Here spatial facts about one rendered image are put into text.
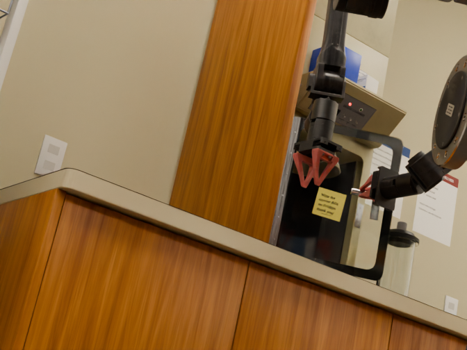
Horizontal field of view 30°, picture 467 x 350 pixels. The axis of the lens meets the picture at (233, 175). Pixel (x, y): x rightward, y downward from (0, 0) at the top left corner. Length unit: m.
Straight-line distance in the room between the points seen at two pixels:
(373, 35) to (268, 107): 0.50
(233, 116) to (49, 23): 0.58
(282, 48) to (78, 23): 0.61
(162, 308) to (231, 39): 1.11
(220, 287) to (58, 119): 0.86
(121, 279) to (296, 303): 0.44
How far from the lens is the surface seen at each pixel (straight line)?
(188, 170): 2.56
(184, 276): 1.81
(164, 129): 2.65
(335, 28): 2.07
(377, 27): 2.69
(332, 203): 2.31
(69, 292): 1.68
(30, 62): 2.50
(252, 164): 2.29
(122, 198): 1.71
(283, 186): 2.31
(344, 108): 2.43
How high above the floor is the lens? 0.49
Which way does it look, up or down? 17 degrees up
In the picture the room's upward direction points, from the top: 12 degrees clockwise
